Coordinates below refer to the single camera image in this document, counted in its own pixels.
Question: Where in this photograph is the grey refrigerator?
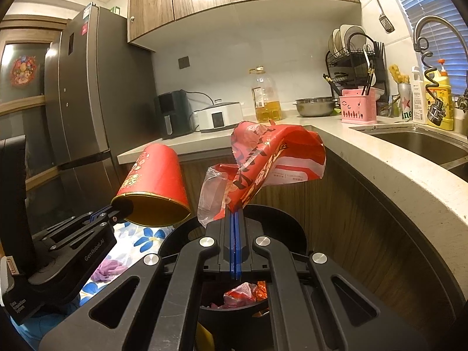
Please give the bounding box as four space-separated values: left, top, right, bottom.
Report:
44 5 163 216

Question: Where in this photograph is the black air fryer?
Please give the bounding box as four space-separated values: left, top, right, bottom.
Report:
154 90 194 140

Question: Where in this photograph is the steel sink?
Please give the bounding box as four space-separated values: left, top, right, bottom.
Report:
349 124 468 181

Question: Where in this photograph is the white spoon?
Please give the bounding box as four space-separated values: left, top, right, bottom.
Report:
364 44 375 81

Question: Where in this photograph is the red paper cup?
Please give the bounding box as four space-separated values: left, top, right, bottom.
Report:
111 143 191 227

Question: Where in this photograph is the black trash bin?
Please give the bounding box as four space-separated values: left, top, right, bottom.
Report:
158 205 319 351

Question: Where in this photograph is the wooden glass door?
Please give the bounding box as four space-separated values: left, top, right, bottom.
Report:
0 16 63 191

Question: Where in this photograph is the steel bowl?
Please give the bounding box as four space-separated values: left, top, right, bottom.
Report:
293 97 337 118

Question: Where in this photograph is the purple plastic bag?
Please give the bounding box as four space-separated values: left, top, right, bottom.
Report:
91 259 128 282

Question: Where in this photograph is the pink utensil holder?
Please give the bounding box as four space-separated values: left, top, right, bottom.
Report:
339 90 378 124

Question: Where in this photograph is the green beer can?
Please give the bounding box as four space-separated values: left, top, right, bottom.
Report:
398 82 415 121

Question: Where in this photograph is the steel kitchen faucet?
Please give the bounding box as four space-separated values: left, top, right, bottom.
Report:
413 15 468 123

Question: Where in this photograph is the small white plate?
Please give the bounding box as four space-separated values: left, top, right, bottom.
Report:
328 28 342 57

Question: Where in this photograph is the black dish rack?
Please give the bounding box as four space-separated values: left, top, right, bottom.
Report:
325 25 388 99

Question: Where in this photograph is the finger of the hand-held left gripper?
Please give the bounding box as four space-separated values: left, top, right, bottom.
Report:
49 204 136 261
31 207 115 244

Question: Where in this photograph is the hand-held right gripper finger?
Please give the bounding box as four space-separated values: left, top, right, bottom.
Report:
236 210 428 351
38 212 236 351

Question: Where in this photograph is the red door decoration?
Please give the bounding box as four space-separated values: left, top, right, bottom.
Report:
9 55 39 87

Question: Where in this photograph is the white power cable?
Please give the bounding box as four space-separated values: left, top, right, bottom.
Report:
186 91 215 114

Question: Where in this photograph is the red and white plastic bag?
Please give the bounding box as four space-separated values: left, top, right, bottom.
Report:
197 120 327 229

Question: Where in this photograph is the hanging slotted spatula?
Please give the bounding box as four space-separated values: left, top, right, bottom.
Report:
365 0 395 33

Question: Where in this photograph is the wooden lower cabinet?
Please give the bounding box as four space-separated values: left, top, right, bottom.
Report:
175 124 461 351

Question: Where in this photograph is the white slow cooker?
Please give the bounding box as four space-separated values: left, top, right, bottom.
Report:
194 99 245 133

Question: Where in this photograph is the yellow dish soap bottle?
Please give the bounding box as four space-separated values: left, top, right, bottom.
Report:
428 59 454 131

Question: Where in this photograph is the cooking oil bottle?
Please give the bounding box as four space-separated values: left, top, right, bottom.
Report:
250 66 284 123

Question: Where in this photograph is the white detergent bottle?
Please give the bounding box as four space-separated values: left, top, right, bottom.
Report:
410 66 428 124

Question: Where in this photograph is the small glass jar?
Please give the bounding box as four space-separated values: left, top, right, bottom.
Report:
377 101 398 118

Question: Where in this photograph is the large white plate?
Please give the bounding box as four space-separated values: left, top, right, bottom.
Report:
340 25 366 50

